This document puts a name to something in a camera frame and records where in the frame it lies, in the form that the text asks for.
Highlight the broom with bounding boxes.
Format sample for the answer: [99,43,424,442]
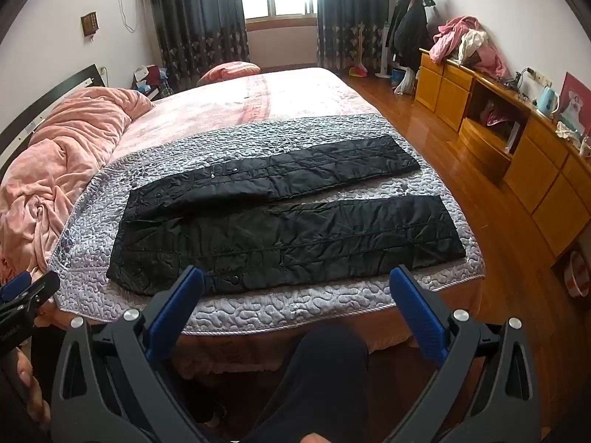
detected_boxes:
[348,28,370,78]

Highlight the pile of colourful bedside clutter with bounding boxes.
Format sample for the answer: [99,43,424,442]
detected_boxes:
[131,65,174,100]

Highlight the person's left hand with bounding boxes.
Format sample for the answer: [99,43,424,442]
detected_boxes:
[14,345,52,431]

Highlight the coat rack with dark coats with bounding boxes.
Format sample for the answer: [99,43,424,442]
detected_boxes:
[385,0,437,73]

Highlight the dark wooden headboard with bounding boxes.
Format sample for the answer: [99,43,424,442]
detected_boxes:
[0,65,108,169]

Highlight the pink bag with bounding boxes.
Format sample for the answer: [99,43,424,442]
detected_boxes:
[480,102,509,128]

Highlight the orange pink pillow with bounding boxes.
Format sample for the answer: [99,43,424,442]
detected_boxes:
[198,61,262,86]

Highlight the pink bed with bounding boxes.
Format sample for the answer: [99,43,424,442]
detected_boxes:
[28,67,486,379]

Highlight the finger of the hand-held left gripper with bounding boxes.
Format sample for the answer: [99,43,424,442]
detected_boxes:
[0,271,62,328]
[0,271,32,304]

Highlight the white wall cable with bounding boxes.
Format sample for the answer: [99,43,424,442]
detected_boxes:
[117,0,139,34]

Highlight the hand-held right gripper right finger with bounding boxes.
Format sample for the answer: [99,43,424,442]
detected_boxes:
[383,265,541,443]

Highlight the pink fleece blanket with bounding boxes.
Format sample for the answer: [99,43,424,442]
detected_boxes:
[0,87,156,283]

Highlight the white standing fan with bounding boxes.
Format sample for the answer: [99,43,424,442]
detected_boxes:
[375,23,394,79]

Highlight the light blue electric kettle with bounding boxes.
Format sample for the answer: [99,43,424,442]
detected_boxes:
[536,85,562,117]

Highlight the pile of pink clothes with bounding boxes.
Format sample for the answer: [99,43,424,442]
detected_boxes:
[429,15,511,79]

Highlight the black pants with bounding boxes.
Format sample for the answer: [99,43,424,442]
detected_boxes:
[106,134,467,297]

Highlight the person's leg in dark trousers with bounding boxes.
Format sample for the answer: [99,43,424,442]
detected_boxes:
[240,323,370,443]

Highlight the white plastic bag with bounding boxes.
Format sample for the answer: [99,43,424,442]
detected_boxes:
[393,69,419,96]

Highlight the pink basin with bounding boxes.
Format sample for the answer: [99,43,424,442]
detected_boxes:
[563,251,590,299]

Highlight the long wooden cabinet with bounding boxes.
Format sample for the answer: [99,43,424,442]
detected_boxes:
[413,47,591,260]

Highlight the red picture frame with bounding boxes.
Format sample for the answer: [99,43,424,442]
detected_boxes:
[556,72,591,135]

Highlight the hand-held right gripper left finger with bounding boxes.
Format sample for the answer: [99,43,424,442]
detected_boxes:
[51,265,218,443]

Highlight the dark patterned curtain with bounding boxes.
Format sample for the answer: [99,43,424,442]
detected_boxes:
[316,0,393,75]
[148,0,248,91]

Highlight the grey quilted bed cover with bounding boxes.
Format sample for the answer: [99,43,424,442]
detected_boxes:
[48,113,486,337]

